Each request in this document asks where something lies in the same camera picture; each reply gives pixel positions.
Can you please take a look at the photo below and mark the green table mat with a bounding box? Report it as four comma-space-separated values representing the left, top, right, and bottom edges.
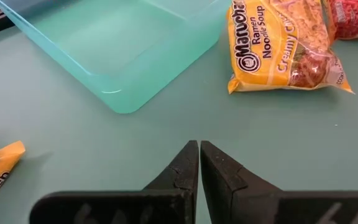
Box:
0, 18, 358, 224

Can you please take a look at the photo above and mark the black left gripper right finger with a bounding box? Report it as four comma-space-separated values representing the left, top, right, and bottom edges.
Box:
200, 140, 358, 224

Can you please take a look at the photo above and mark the red spicy ramen pack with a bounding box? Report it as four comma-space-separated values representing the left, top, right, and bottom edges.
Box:
321, 0, 358, 41

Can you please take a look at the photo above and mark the teal plastic bin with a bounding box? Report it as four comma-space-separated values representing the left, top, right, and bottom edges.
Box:
0, 0, 232, 114

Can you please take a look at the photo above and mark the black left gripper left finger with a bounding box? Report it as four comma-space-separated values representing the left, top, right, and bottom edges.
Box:
29, 139, 200, 224

